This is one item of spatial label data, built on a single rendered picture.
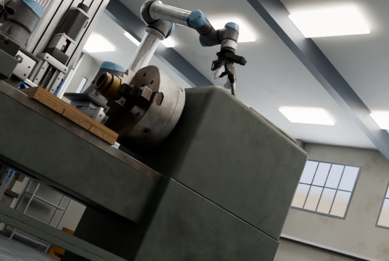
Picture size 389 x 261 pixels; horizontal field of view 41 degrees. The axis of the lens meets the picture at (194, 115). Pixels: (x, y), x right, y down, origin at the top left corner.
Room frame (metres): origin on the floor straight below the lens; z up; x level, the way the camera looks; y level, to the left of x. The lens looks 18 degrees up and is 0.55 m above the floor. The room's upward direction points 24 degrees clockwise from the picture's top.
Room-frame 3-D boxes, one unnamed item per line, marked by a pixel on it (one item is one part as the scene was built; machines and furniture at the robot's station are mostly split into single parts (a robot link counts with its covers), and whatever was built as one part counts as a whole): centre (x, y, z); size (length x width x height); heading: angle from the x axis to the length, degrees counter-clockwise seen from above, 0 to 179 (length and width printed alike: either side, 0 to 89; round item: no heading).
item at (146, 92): (1.73, 0.21, 1.09); 0.12 x 0.11 x 0.05; 33
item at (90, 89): (2.42, 0.47, 1.21); 0.15 x 0.15 x 0.10
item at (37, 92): (1.70, 0.42, 0.88); 0.36 x 0.30 x 0.04; 33
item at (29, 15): (2.10, 0.85, 1.33); 0.13 x 0.12 x 0.14; 61
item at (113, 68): (2.43, 0.46, 1.33); 0.13 x 0.12 x 0.14; 141
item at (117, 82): (1.76, 0.32, 1.08); 0.09 x 0.09 x 0.09; 33
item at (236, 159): (2.08, -0.14, 1.06); 0.59 x 0.48 x 0.39; 123
